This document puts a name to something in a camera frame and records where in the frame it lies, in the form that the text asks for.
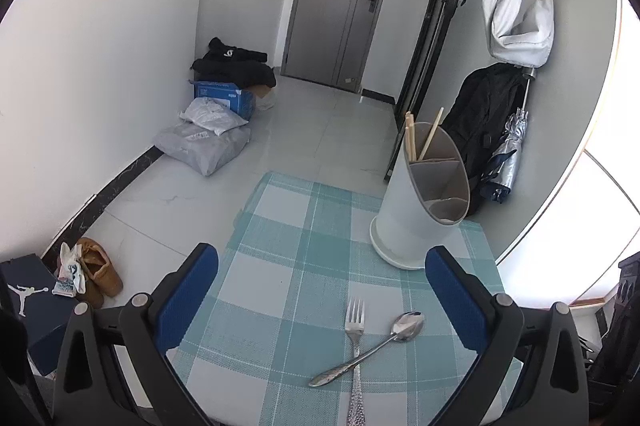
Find silver spoon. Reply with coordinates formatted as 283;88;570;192
308;311;425;388

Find bamboo chopstick in holder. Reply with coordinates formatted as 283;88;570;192
418;106;444;161

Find silver fork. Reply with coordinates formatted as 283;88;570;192
345;299;366;426

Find brown suede shoes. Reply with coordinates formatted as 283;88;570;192
76;237;124;309

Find white utensil holder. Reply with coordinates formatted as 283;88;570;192
370;123;471;270

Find navy Jordan shoe box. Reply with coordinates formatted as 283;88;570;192
1;255;77;376

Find black clothing pile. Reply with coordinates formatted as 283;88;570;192
191;37;277;89

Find grey plastic mailer bag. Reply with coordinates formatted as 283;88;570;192
153;123;250;177

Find blue cardboard box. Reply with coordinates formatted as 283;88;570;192
192;81;255;120

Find white plastic mailer bag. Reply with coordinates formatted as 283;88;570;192
179;97;248;137

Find silver folded umbrella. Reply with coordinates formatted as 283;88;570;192
480;67;537;204

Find white hanging bag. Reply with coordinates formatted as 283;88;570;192
482;0;554;69

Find brown cardboard box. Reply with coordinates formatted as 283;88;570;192
248;84;277;112

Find teal plaid placemat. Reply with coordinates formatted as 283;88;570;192
172;172;475;425

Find black sliding door frame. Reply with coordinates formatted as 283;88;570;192
384;0;466;182

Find black jacket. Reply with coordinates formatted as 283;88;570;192
440;63;527;216

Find bamboo chopstick long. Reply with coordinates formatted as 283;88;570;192
405;112;416;163

